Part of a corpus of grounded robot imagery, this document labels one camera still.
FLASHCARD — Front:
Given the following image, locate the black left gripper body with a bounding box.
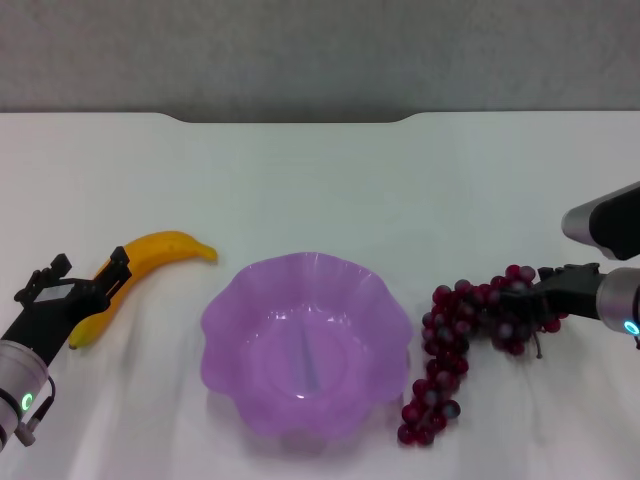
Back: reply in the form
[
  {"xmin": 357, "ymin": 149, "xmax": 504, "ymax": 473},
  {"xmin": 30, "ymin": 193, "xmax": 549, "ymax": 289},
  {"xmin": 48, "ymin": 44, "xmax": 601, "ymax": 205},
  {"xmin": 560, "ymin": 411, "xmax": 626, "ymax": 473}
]
[{"xmin": 0, "ymin": 280, "xmax": 109, "ymax": 369}]

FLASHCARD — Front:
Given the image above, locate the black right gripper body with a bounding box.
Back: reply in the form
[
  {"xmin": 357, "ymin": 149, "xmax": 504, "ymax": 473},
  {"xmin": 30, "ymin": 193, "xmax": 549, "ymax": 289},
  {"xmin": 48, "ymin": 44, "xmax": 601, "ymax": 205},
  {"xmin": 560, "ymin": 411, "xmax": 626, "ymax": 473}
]
[{"xmin": 544, "ymin": 263, "xmax": 609, "ymax": 321}]

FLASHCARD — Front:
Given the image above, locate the yellow banana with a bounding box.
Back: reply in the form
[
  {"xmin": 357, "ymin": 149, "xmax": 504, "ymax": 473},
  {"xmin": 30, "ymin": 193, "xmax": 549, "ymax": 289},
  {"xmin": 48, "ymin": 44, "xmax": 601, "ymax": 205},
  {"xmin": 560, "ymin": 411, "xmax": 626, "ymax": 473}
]
[{"xmin": 68, "ymin": 229, "xmax": 219, "ymax": 350}]

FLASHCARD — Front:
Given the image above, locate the bunch of red grapes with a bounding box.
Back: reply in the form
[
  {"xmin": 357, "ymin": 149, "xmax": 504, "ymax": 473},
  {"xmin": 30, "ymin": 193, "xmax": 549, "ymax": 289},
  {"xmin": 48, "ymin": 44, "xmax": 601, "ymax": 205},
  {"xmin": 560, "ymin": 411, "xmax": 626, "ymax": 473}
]
[{"xmin": 397, "ymin": 263, "xmax": 564, "ymax": 447}]

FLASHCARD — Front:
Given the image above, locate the purple wavy plastic plate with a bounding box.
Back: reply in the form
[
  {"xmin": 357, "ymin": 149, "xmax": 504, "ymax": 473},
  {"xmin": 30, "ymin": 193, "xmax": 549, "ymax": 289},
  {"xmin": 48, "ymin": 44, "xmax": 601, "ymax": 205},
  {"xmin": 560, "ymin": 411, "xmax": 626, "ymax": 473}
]
[{"xmin": 199, "ymin": 251, "xmax": 414, "ymax": 442}]

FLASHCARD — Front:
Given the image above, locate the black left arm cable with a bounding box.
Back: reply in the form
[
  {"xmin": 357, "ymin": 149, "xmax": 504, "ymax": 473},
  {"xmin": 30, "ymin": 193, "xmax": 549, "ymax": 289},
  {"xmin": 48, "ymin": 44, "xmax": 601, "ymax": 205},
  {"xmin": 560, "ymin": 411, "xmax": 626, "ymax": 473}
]
[{"xmin": 16, "ymin": 374, "xmax": 56, "ymax": 447}]

